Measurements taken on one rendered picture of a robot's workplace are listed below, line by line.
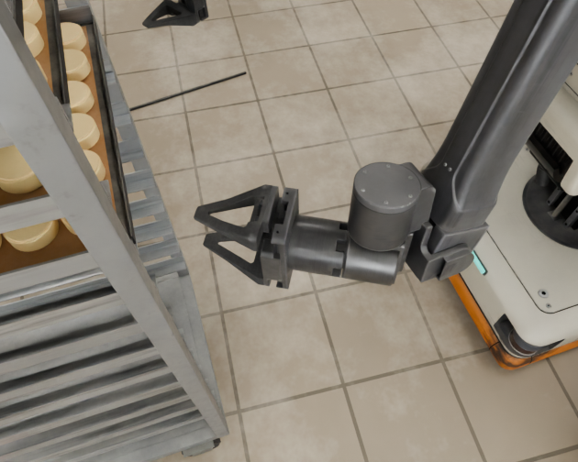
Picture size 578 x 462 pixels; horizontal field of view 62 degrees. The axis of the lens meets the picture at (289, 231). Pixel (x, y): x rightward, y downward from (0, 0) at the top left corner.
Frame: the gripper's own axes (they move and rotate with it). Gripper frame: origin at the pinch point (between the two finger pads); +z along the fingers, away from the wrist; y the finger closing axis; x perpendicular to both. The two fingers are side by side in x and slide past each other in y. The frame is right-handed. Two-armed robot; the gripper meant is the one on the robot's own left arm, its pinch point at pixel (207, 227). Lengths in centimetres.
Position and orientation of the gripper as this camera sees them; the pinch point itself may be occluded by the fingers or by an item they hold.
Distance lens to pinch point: 51.1
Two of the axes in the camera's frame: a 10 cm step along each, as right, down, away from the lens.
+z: -9.8, -1.5, 1.3
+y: -0.3, -5.3, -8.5
